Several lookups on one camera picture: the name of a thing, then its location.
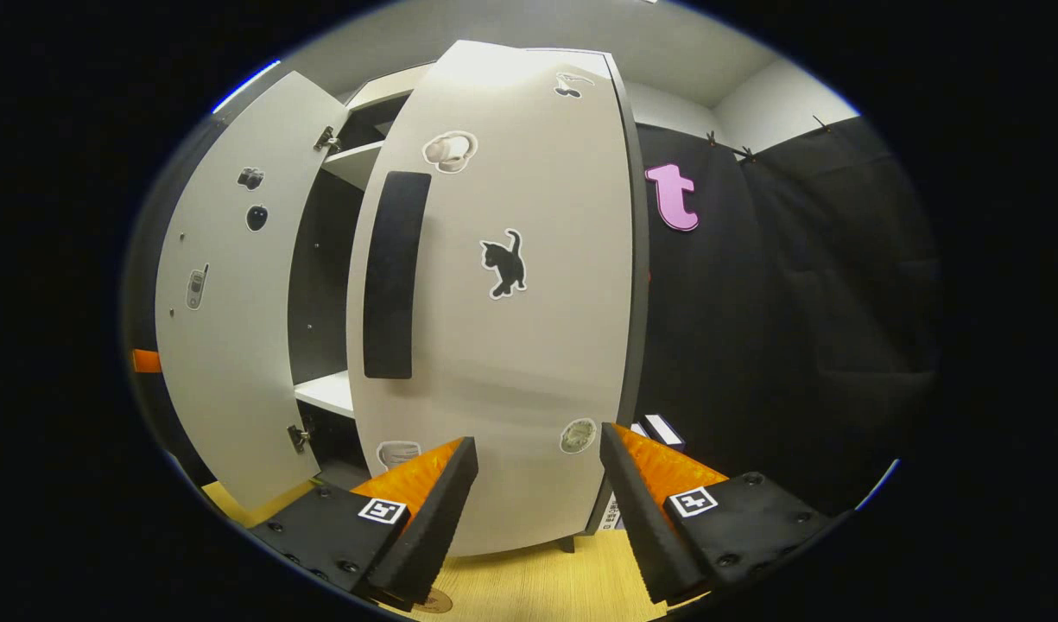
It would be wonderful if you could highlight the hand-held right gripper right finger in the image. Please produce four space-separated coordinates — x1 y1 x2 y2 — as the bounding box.
599 422 849 606

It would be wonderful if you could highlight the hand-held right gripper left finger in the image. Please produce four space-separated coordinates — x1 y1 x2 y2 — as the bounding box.
250 436 479 610

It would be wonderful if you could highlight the white cat sticker cabinet door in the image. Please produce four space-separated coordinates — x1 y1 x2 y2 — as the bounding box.
347 39 650 558

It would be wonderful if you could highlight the black backdrop cloth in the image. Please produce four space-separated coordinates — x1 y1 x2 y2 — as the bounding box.
123 112 940 511

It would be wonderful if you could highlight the white cabinet shelf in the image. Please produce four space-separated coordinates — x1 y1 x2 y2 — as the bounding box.
294 371 357 420
321 141 383 191

